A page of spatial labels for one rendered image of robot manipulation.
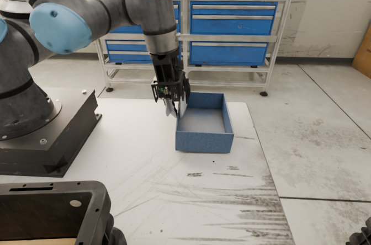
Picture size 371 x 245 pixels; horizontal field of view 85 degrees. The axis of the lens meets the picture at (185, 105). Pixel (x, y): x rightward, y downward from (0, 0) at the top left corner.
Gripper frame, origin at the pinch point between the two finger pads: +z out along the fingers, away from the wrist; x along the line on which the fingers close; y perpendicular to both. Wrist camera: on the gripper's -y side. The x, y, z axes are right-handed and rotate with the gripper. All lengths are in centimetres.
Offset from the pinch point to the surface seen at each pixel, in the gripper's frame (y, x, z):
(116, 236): 36.3, -3.2, -6.4
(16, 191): 36.2, -11.6, -16.9
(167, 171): 15.9, -1.9, 6.4
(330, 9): -230, 154, 29
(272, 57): -139, 66, 45
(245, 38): -137, 41, 24
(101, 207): 37.8, -0.6, -16.7
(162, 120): -4.3, -6.9, 5.8
